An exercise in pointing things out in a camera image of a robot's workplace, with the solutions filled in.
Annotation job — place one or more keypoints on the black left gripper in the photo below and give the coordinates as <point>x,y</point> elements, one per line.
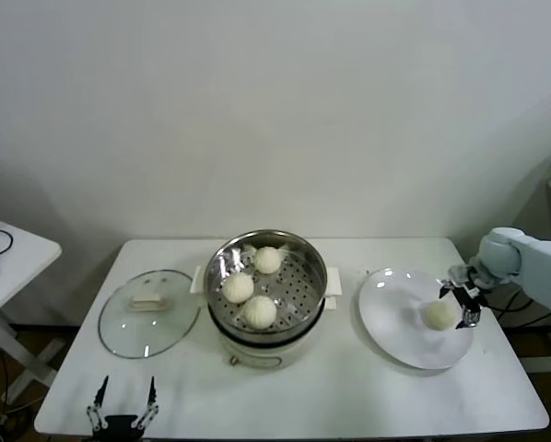
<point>119,428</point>

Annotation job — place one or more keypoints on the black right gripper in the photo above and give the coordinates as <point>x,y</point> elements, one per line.
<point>471,283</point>

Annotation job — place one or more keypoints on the cream electric cooker base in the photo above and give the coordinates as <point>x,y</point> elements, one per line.
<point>257,357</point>

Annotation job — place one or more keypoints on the round glass pot lid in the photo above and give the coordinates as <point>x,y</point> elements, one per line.
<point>148,315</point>

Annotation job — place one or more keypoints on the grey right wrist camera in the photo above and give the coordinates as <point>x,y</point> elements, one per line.
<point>460,274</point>

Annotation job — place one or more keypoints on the white desk frame base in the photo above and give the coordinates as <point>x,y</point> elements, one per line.
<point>547,352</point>

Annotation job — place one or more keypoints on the white steamed baozi bun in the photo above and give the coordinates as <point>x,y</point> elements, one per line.
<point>439,316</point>
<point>267,260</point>
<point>238,287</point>
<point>260,312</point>

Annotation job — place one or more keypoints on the white round plate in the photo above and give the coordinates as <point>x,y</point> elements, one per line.
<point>395,313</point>

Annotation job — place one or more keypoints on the white side table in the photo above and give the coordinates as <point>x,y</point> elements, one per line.
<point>22,262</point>

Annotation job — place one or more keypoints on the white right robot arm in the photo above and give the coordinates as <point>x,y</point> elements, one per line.
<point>529,267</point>

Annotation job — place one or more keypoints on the perforated steel steamer basket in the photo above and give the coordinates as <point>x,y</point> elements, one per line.
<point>298,281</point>

